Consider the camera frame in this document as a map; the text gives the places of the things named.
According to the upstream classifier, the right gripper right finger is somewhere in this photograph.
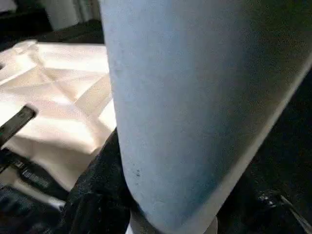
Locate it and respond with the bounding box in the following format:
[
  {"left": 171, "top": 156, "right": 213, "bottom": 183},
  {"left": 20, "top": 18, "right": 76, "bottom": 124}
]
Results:
[{"left": 216, "top": 188, "right": 312, "bottom": 234}]

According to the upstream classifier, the white plastic table leg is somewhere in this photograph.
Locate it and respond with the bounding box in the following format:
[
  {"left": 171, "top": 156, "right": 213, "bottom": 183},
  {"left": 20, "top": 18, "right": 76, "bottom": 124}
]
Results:
[{"left": 98, "top": 0, "right": 312, "bottom": 234}]

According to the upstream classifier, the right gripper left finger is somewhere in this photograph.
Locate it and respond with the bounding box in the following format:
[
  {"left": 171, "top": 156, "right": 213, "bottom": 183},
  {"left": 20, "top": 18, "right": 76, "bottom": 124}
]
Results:
[{"left": 62, "top": 129, "right": 134, "bottom": 234}]

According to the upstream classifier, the white plastic table top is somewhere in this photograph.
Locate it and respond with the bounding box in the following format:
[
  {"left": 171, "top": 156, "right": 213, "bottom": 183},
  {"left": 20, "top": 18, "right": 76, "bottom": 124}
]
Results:
[{"left": 0, "top": 40, "right": 118, "bottom": 194}]

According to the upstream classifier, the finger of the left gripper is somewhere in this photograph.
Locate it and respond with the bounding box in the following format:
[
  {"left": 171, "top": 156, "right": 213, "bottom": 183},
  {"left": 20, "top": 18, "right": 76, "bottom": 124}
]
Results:
[{"left": 0, "top": 104, "right": 39, "bottom": 144}]

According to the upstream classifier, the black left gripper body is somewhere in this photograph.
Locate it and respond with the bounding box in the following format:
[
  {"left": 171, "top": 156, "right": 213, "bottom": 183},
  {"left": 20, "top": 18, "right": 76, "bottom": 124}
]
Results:
[{"left": 0, "top": 147, "right": 70, "bottom": 234}]

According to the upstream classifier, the grey curtain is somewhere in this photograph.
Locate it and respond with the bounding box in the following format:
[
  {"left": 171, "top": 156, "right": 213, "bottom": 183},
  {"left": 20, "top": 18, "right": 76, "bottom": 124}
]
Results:
[{"left": 47, "top": 0, "right": 103, "bottom": 30}]

